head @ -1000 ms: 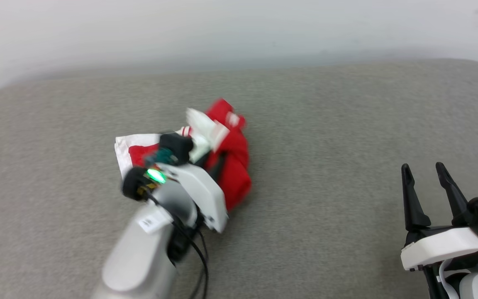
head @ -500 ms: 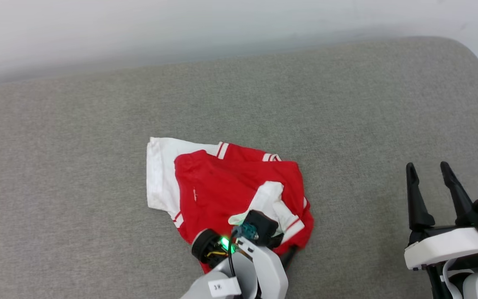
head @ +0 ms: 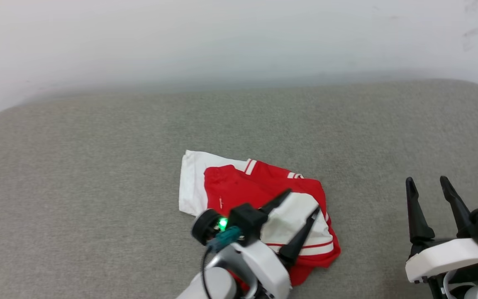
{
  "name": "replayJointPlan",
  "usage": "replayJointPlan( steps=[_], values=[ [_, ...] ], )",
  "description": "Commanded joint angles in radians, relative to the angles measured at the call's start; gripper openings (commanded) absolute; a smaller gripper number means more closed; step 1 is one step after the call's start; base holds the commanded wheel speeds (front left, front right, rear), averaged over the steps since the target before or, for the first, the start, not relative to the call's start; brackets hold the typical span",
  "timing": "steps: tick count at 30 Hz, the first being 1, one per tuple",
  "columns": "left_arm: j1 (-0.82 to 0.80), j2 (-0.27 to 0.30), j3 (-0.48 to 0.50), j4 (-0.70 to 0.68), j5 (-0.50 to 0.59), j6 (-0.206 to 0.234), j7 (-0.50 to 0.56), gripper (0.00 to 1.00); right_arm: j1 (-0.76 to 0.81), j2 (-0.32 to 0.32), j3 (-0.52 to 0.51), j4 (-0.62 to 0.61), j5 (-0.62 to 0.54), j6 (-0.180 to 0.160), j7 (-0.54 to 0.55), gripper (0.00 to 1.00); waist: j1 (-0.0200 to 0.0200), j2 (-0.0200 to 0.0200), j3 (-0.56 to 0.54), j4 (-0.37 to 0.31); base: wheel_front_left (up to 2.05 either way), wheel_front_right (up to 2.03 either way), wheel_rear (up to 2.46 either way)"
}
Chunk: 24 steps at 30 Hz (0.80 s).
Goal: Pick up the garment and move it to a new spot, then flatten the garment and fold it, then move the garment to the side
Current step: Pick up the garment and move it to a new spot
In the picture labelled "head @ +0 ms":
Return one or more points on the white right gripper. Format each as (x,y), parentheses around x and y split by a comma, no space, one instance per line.
(446,255)

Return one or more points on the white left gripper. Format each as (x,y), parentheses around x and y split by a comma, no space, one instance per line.
(266,265)

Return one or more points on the red and white basketball jersey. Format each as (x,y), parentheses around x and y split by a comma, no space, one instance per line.
(239,187)

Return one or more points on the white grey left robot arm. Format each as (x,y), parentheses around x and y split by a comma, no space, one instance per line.
(218,284)

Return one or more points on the grey fabric sofa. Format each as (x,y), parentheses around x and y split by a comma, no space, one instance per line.
(98,187)

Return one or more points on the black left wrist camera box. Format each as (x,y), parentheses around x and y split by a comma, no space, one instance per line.
(245,220)

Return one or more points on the teal left camera connector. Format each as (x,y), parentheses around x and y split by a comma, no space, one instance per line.
(224,238)

